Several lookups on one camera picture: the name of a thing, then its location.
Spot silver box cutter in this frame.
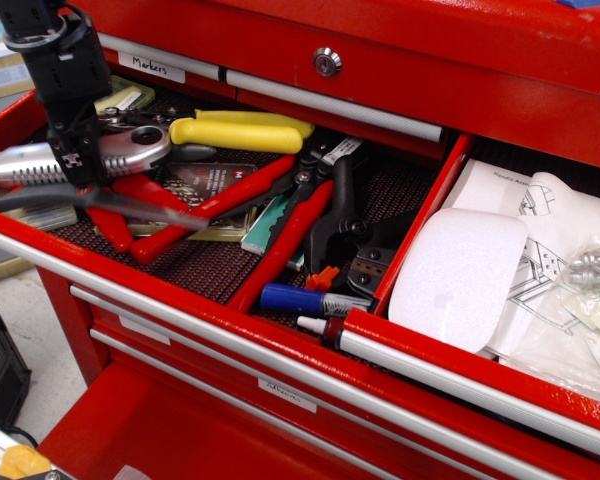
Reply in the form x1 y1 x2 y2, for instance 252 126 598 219
0 126 171 189

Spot white computer mouse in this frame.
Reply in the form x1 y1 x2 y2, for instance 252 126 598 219
388 208 528 353

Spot black crimping tool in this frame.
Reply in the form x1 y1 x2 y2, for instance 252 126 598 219
304 135 418 298

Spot plastic bag of hardware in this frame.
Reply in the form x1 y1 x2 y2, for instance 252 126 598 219
509 238 600 401

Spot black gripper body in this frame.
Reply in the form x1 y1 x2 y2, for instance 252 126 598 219
17 12 112 143

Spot red tool chest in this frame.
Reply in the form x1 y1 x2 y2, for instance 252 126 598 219
4 0 600 480

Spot yellow handled wire stripper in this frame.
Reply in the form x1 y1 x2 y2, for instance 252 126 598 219
98 107 315 154

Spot red handled wire cutter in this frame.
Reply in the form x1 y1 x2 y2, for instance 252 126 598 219
226 173 333 313

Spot white instruction paper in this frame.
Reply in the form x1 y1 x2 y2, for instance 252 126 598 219
443 159 600 359

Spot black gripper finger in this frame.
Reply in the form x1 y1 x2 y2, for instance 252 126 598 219
48 140 88 186
79 130 107 184

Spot green plastic bit case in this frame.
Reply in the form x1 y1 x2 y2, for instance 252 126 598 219
94 75 155 114

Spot red handled pliers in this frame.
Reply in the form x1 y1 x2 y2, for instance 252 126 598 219
86 155 295 264

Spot blue capped marker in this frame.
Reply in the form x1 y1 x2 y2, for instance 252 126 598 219
260 283 372 318

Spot left red drawer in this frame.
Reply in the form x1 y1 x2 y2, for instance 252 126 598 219
0 74 600 480

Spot teal sanding block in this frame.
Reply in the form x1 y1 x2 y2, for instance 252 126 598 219
240 194 291 257

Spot silver chest lock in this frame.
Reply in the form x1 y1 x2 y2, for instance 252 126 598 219
313 47 342 78

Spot red threadlocker bottle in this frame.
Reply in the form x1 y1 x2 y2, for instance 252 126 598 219
296 316 345 349

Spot drill bit package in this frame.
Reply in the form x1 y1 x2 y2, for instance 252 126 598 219
145 162 258 242

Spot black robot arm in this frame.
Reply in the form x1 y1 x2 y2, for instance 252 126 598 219
0 1 112 187

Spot red drawer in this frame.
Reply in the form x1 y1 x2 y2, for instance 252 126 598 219
339 132 600 464
0 74 600 480

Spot orange plastic piece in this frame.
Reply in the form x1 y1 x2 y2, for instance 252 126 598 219
305 266 340 292

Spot white markers label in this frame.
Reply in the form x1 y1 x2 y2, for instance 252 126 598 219
118 52 186 84

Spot right red drawer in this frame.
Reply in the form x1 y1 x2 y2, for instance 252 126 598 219
339 132 600 464

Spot orange grey scissors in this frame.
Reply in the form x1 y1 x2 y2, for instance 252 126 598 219
0 183 209 231

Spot clear plastic bit box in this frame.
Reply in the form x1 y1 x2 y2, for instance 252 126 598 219
5 204 78 231

